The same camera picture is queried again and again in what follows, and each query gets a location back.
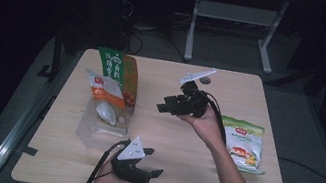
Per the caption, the black table bracket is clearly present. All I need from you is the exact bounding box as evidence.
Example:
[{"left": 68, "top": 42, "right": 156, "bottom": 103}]
[{"left": 17, "top": 143, "right": 39, "bottom": 159}]

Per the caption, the person's right hand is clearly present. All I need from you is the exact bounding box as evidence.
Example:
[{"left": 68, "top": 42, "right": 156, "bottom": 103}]
[{"left": 172, "top": 98, "right": 234, "bottom": 151}]

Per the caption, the bundle of dark floor cables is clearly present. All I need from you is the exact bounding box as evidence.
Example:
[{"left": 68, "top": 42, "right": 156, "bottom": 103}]
[{"left": 113, "top": 0, "right": 197, "bottom": 65}]

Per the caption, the green and red seasoning packet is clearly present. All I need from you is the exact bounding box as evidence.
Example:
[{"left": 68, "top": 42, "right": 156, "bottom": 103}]
[{"left": 87, "top": 45, "right": 145, "bottom": 110}]

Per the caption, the white metal desk frame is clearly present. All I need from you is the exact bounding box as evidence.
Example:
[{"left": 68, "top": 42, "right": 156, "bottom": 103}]
[{"left": 170, "top": 0, "right": 323, "bottom": 82}]

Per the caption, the clear plastic container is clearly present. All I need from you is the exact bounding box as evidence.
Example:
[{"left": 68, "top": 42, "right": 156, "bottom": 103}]
[{"left": 73, "top": 72, "right": 141, "bottom": 154}]

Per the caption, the white and green food packet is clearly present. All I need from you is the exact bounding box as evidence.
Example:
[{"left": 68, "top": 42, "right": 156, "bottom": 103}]
[{"left": 212, "top": 114, "right": 275, "bottom": 177}]

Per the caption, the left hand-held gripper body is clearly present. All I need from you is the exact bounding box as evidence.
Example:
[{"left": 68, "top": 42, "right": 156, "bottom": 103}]
[{"left": 107, "top": 132, "right": 159, "bottom": 183}]

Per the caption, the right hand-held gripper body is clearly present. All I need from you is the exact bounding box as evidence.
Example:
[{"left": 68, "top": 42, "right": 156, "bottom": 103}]
[{"left": 172, "top": 61, "right": 219, "bottom": 122}]

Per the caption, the white and orange food packet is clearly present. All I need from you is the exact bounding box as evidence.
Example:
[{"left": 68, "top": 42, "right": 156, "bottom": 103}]
[{"left": 77, "top": 68, "right": 135, "bottom": 129}]

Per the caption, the left hand-held gripper cable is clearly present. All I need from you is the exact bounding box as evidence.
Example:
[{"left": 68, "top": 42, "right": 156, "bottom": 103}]
[{"left": 82, "top": 133, "right": 132, "bottom": 183}]

